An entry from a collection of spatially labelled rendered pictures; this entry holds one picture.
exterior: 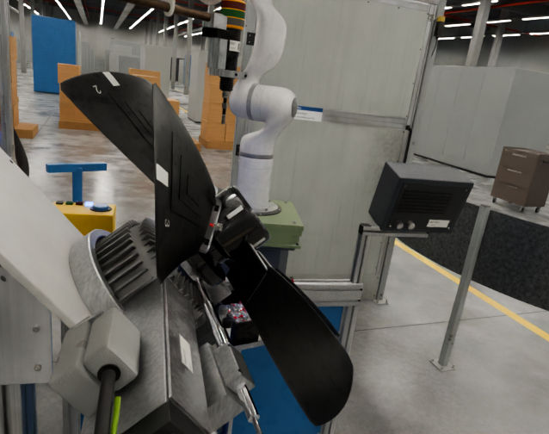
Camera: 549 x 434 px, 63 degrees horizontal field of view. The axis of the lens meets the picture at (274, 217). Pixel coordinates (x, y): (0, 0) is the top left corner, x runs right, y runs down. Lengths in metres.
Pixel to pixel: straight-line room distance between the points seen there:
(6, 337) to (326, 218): 2.42
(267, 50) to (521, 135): 9.73
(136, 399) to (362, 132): 2.58
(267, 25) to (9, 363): 1.17
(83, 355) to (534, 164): 7.23
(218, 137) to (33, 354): 8.42
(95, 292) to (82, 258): 0.06
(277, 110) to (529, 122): 9.82
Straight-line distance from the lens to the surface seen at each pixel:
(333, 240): 3.07
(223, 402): 0.60
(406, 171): 1.40
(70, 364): 0.54
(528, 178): 7.55
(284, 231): 1.46
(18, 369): 0.84
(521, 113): 10.84
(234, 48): 0.84
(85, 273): 0.75
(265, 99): 1.49
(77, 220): 1.23
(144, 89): 0.91
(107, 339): 0.53
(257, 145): 1.51
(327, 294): 1.46
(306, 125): 2.80
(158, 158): 0.49
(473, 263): 2.62
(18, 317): 0.79
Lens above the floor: 1.45
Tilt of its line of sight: 17 degrees down
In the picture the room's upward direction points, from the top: 7 degrees clockwise
